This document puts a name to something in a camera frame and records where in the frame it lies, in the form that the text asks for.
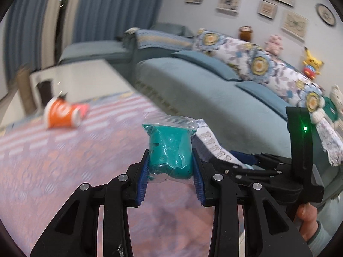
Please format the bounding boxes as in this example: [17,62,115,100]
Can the floral blanket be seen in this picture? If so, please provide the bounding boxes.
[193,28,342,166]

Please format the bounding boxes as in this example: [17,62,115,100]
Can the teal clay bag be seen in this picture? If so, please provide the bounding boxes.
[142,113,198,183]

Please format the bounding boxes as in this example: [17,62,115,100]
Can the blue curtains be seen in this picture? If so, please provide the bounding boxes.
[3,0,162,81]

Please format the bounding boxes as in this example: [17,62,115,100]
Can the orange paper cup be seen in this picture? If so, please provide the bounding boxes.
[43,97,81,129]

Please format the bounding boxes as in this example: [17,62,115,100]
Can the brown plush toy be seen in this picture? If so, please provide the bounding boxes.
[239,26,253,42]

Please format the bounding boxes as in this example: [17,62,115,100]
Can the teal fabric sofa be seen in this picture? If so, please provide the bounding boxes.
[57,22,343,236]

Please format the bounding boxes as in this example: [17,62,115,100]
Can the person's right hand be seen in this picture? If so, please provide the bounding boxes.
[296,203,319,241]

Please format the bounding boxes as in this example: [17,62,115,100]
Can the dark brown bin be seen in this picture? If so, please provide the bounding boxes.
[36,80,53,107]

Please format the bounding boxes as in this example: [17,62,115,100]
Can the round wall frame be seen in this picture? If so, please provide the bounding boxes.
[316,3,336,27]

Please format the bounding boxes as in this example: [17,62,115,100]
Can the pink striped rug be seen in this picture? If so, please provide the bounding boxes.
[1,94,213,256]

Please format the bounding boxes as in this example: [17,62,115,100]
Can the pink clay bag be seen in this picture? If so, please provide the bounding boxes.
[77,103,90,119]

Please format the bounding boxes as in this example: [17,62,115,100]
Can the striped sofa armrest cover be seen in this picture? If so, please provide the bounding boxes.
[135,29,193,51]

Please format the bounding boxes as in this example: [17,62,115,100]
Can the pink plush toy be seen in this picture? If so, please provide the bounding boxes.
[265,34,283,56]

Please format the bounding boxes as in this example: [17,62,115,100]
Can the white printed wrapper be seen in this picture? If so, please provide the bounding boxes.
[192,119,253,169]

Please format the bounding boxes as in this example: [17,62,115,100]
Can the yellow pikachu plush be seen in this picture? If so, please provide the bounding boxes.
[303,47,324,81]

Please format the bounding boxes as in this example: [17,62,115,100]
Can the black small object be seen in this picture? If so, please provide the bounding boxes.
[58,93,67,100]

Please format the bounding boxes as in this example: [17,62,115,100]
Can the white coffee table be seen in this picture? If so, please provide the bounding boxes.
[30,60,134,103]

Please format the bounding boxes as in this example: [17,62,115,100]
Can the white bear plush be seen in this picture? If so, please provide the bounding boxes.
[324,85,342,130]

